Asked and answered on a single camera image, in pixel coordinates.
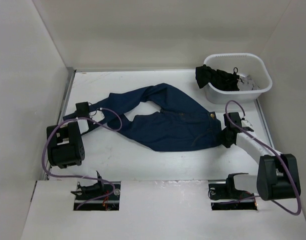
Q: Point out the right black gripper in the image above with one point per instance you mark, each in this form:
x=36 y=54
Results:
x=226 y=144

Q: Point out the dark blue denim trousers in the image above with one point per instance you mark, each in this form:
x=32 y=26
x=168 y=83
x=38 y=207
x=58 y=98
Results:
x=181 y=125

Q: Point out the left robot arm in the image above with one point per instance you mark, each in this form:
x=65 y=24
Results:
x=64 y=146

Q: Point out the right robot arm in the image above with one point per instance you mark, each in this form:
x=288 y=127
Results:
x=277 y=177

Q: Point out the grey white garment in basket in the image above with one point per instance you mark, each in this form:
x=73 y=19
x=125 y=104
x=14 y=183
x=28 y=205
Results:
x=246 y=83

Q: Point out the black garment in basket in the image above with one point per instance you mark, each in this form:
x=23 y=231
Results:
x=219 y=79

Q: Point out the white plastic laundry basket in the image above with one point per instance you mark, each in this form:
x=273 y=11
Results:
x=253 y=77

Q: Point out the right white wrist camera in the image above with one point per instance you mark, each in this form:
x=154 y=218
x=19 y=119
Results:
x=245 y=122

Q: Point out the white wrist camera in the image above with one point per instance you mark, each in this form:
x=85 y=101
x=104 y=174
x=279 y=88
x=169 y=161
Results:
x=245 y=122
x=99 y=116

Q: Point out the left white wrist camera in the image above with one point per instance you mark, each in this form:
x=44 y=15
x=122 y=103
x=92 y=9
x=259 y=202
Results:
x=99 y=116

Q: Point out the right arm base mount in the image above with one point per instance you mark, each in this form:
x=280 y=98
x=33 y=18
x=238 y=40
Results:
x=225 y=197

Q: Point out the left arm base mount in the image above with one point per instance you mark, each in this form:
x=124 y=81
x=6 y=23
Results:
x=99 y=196

